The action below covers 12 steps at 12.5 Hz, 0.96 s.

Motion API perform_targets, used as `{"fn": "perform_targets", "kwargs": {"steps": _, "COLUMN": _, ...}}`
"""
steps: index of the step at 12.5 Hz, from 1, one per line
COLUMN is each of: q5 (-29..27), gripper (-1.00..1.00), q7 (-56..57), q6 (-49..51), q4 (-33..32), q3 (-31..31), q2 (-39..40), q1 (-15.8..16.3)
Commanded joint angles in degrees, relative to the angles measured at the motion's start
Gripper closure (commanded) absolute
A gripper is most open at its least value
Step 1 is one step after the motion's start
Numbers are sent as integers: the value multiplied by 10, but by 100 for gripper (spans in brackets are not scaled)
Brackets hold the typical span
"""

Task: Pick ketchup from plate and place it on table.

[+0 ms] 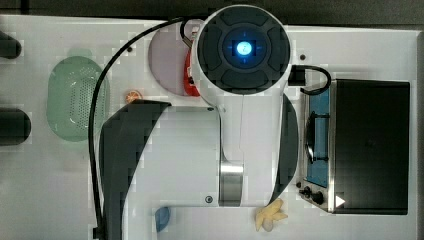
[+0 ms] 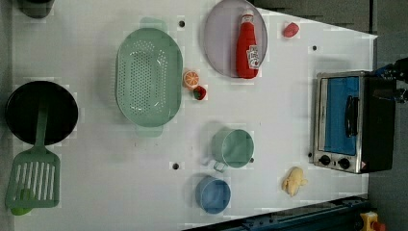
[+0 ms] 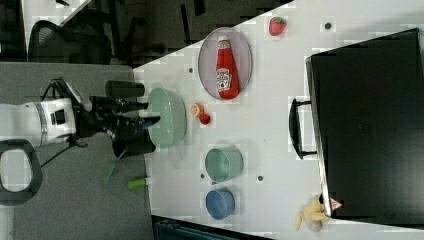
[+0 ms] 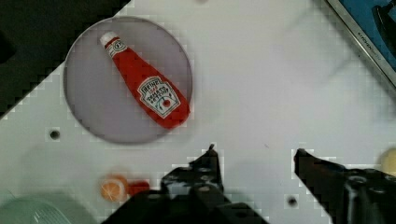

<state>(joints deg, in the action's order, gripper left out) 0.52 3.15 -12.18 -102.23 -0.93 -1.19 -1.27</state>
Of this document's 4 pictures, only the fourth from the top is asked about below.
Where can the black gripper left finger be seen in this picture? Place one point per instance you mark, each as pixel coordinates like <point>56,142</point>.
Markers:
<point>204,170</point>

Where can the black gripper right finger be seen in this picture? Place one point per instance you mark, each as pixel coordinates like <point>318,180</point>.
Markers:
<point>349,196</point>

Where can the red plush ketchup bottle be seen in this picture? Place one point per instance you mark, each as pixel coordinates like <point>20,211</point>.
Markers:
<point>154,93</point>

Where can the round grey plate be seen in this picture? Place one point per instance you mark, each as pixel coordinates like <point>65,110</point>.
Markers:
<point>95,91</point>

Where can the yellow plush chicken toy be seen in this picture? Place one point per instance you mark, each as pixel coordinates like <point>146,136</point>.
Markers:
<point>388,161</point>

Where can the red strawberry toy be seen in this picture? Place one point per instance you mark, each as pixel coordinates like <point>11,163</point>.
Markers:
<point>137,186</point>

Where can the orange slice toy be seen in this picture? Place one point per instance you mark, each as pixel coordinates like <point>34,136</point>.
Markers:
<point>114,188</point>

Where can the green perforated colander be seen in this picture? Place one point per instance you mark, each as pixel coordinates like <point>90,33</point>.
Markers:
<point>45,209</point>

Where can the silver toaster oven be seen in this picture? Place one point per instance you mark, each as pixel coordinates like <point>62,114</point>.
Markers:
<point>371,24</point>

